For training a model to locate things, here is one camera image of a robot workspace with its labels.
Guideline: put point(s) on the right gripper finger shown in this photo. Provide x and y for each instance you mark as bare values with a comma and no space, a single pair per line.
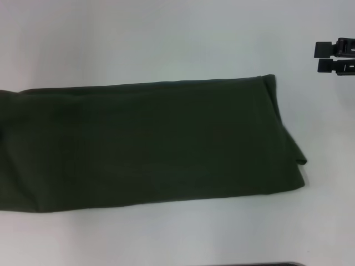
332,49
335,67

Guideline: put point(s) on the dark green printed t-shirt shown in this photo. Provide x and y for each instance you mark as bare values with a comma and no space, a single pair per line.
152,144

